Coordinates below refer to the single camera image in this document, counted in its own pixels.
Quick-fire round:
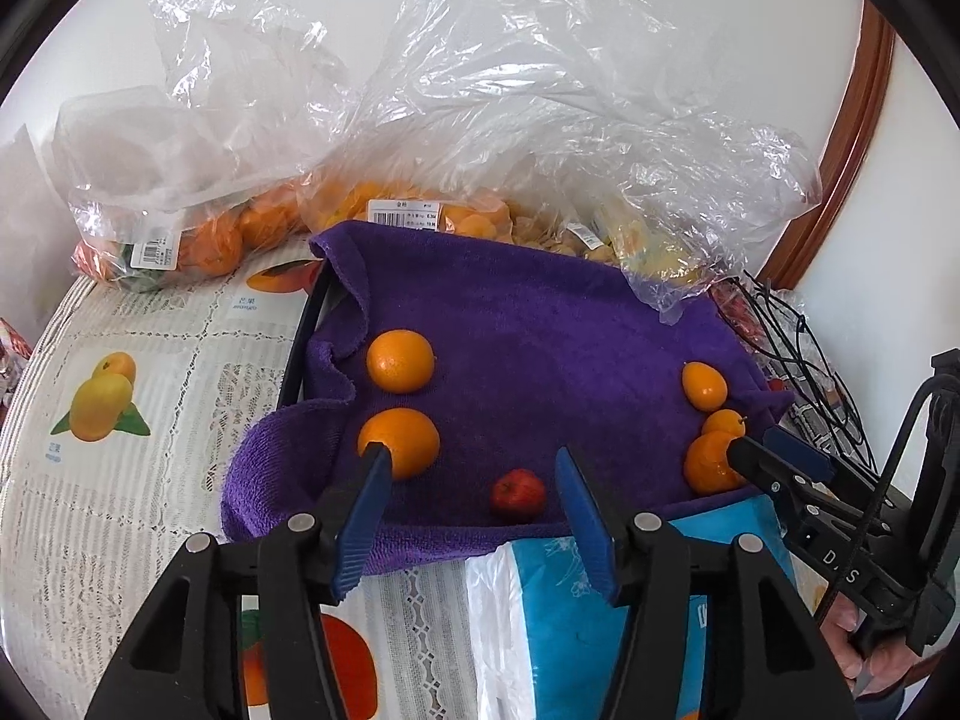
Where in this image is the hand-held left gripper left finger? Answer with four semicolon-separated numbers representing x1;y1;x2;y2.
86;444;395;720

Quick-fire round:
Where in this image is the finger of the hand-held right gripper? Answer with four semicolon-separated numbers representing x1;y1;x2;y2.
761;426;837;481
726;436;796;496

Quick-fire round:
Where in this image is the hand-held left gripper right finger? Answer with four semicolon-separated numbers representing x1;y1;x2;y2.
553;446;856;720

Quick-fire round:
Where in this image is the orange mandarin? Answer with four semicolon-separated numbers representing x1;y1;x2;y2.
366;329;436;394
701;409;749;440
683;431;745;496
681;361;730;413
357;409;441;481

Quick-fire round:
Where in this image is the small red apple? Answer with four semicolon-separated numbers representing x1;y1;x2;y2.
490;469;546;520

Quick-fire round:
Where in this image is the person's right hand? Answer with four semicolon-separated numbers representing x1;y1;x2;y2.
825;600;920;695

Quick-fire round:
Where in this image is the patterned flat pouch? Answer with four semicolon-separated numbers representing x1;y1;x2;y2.
780;386;867;462

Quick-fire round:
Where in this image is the blue tissue pack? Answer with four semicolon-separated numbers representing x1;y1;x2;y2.
465;495;820;720

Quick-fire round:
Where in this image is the bag of red fruit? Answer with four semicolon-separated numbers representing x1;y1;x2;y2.
711;277;775;380

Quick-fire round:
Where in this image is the purple towel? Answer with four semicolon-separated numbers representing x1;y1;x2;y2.
221;221;796;575

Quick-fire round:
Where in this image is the clear bag of yellow fruit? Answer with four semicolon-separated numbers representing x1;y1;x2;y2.
517;120;826;327

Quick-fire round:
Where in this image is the large clear bag of oranges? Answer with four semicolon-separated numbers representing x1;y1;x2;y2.
300;0;751;256

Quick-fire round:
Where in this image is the black cable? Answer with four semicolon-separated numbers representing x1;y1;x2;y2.
739;270;880;470

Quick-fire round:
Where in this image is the brown wooden door frame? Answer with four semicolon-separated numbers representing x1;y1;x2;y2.
761;0;897;293

